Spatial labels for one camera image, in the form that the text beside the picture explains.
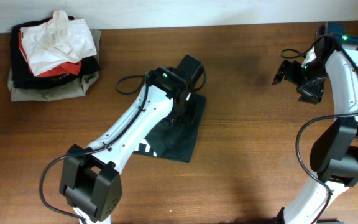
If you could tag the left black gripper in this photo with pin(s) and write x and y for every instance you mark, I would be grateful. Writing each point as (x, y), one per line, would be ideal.
(181, 115)

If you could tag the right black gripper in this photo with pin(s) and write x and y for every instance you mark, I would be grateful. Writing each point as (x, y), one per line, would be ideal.
(291, 76)

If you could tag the dark green t-shirt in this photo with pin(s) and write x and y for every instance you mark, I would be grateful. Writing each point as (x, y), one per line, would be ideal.
(175, 140)

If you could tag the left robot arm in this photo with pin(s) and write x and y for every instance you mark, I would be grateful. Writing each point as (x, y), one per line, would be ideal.
(91, 176)

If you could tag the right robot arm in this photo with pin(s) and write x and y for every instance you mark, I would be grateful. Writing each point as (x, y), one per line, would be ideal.
(333, 167)

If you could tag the grey folded garment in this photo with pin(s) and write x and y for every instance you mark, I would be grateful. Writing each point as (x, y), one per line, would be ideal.
(73, 89)

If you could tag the red folded garment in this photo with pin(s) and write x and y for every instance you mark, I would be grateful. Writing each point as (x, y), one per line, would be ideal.
(62, 69)

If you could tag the white folded garment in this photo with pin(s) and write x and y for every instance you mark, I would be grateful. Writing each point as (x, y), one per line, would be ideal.
(57, 41)

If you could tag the black folded garment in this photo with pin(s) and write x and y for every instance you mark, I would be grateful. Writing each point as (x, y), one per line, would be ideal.
(23, 77)

